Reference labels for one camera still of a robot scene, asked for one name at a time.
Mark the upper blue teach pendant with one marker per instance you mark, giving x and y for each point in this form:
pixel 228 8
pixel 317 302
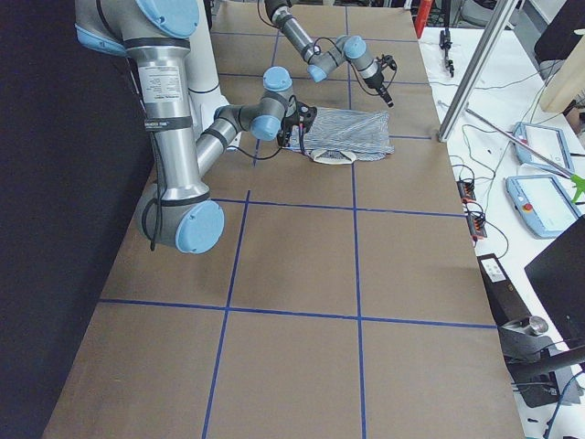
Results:
pixel 547 141

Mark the silver round knob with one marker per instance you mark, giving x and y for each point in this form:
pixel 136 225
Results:
pixel 536 326

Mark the striped polo shirt white collar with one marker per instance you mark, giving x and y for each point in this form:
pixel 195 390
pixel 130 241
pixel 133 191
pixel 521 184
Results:
pixel 342 137

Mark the lower blue teach pendant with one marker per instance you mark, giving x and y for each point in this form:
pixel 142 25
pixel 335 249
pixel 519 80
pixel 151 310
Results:
pixel 542 203

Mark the green tipped grabber stick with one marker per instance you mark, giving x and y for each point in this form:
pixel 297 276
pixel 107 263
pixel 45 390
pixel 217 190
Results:
pixel 578 182

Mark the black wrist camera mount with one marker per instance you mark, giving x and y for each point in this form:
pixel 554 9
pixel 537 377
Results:
pixel 387 62
pixel 306 116

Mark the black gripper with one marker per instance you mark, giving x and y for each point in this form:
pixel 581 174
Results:
pixel 290 124
pixel 377 84

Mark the black monitor on stand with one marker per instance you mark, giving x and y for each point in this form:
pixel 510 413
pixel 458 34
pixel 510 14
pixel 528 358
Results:
pixel 540 369

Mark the black clamp tool on table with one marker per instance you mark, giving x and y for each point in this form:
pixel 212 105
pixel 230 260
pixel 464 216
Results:
pixel 445 46

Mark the blue teach pendant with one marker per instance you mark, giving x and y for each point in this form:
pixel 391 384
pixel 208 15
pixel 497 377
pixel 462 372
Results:
pixel 547 141
pixel 542 203

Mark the aluminium extrusion frame post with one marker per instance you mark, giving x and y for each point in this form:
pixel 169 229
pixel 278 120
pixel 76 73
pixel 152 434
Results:
pixel 486 44

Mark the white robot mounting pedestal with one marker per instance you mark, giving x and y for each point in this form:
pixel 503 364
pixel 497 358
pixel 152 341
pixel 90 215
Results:
pixel 201 84

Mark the black box white label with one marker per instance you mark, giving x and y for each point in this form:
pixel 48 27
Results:
pixel 505 302

